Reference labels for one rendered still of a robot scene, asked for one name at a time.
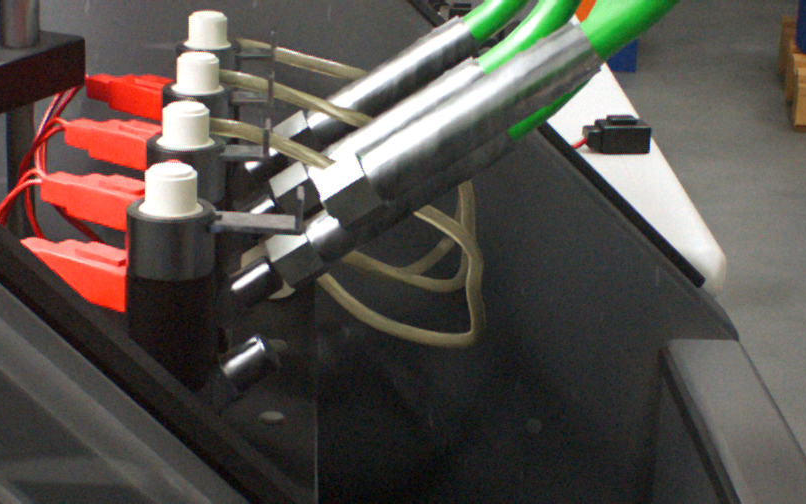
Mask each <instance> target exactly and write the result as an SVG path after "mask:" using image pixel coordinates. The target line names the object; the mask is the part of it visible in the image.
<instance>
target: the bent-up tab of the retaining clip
mask: <svg viewBox="0 0 806 504"><path fill-rule="evenodd" d="M303 210H304V187H303V186H297V188H296V202H295V220H294V228H295V229H296V234H300V230H302V225H303Z"/></svg>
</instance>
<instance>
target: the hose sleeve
mask: <svg viewBox="0 0 806 504"><path fill-rule="evenodd" d="M603 64H604V63H603V62H602V60H601V59H600V57H599V56H598V54H597V52H596V51H595V49H594V48H593V46H592V44H591V43H590V41H589V40H588V38H587V36H586V35H585V33H584V31H583V30H582V28H581V27H580V25H579V23H577V24H575V25H574V24H573V23H572V21H571V22H569V23H568V24H566V25H565V26H563V27H561V28H560V29H558V30H557V31H555V32H553V33H552V34H550V35H549V36H547V37H545V38H543V37H542V38H541V39H539V40H538V41H536V44H534V45H533V46H531V47H530V48H528V49H526V50H525V51H523V52H521V51H520V52H519V53H517V54H515V55H514V58H512V59H511V60H509V61H507V62H506V63H504V64H503V65H501V66H499V67H498V68H496V69H495V70H493V71H492V72H490V73H488V74H487V75H485V76H484V77H482V78H480V79H479V80H477V81H476V82H474V83H473V84H471V85H469V86H468V87H466V88H465V89H463V90H461V91H460V92H458V93H457V94H455V95H453V96H452V97H450V98H449V99H447V100H446V101H444V102H442V103H441V104H439V105H438V106H436V107H434V108H433V109H431V110H430V111H428V112H427V113H425V114H423V115H422V116H420V117H416V118H414V119H412V120H411V121H410V123H409V124H407V125H406V126H404V127H403V128H401V129H400V130H398V131H396V130H395V131H393V132H392V133H390V134H389V135H388V137H387V138H385V139H384V140H382V141H381V142H379V143H377V144H376V145H374V146H373V147H371V148H369V149H368V150H366V151H365V152H363V153H362V154H361V157H362V159H361V160H360V165H361V167H362V169H363V171H364V173H365V175H366V176H367V178H368V180H369V182H370V183H371V185H372V186H373V188H374V189H375V190H376V192H377V193H378V194H379V196H380V197H381V198H382V199H383V200H385V201H386V200H387V199H388V200H389V201H390V202H393V201H395V200H396V199H398V198H399V197H401V196H403V195H404V194H406V193H407V192H409V191H411V190H412V189H414V188H415V187H417V186H419V185H420V186H422V185H423V184H425V183H427V182H428V179H430V178H431V177H433V176H435V175H436V174H438V173H439V172H442V173H443V172H444V171H446V170H447V169H449V166H451V165H452V164H454V163H455V162H457V161H459V160H460V159H462V158H463V157H465V156H467V155H468V154H470V153H472V152H473V151H475V150H476V149H478V148H480V147H481V146H483V145H484V144H486V143H488V142H489V141H491V140H492V139H494V138H496V137H497V136H499V135H500V134H502V133H504V132H505V131H507V130H508V129H510V128H512V127H513V126H515V125H516V124H518V123H520V122H521V121H523V120H524V119H526V118H528V117H529V116H531V115H532V114H534V113H536V112H537V111H539V110H540V109H542V108H544V107H546V108H547V107H548V106H550V105H551V104H553V101H555V100H556V99H558V98H560V97H561V96H563V95H564V94H566V93H568V94H569V93H571V92H572V91H574V90H575V88H576V87H577V86H579V85H580V84H582V83H584V82H585V81H587V80H588V79H590V78H592V77H593V76H595V75H596V74H598V73H600V72H601V71H602V69H601V68H600V66H601V65H603Z"/></svg>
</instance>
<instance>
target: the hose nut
mask: <svg viewBox="0 0 806 504"><path fill-rule="evenodd" d="M361 159H362V158H361V157H360V156H358V155H357V154H355V153H354V152H353V153H351V154H350V155H348V156H347V157H345V158H343V159H342V160H340V161H339V162H337V163H335V164H334V165H332V166H331V167H329V168H328V169H326V170H324V171H323V172H321V173H320V174H318V175H316V176H315V177H313V178H314V181H315V183H316V185H317V188H318V190H319V192H320V195H321V198H320V201H321V203H322V205H323V207H324V209H325V210H326V212H327V213H328V215H329V216H330V217H331V218H332V219H333V220H335V219H336V220H337V222H338V223H339V225H340V226H341V227H342V229H344V230H346V231H348V232H350V233H353V232H355V231H356V230H358V229H359V228H361V227H363V226H364V225H366V224H367V223H369V222H371V221H372V220H374V219H375V218H377V217H379V216H380V215H382V214H383V213H385V212H387V211H388V210H390V209H391V206H390V204H389V202H388V200H386V201H385V200H383V199H382V198H381V197H380V196H379V194H378V193H377V192H376V190H375V189H374V188H373V186H372V185H371V183H370V182H369V180H368V178H367V176H366V175H365V173H364V171H363V169H362V167H361V165H360V160H361Z"/></svg>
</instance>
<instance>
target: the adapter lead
mask: <svg viewBox="0 0 806 504"><path fill-rule="evenodd" d="M651 132H652V129H651V127H650V126H649V125H648V124H647V123H646V122H645V121H643V120H642V119H640V118H635V117H634V116H633V115H631V114H609V115H607V116H606V119H595V121H594V125H584V126H583V127H582V136H581V137H580V138H578V139H577V140H575V141H573V142H571V143H569V144H570V145H571V146H572V147H573V148H574V149H575V150H576V149H578V148H580V147H581V146H583V145H584V144H585V145H586V146H587V147H588V148H597V149H598V150H599V151H600V152H601V153H602V154H648V153H649V152H650V144H651Z"/></svg>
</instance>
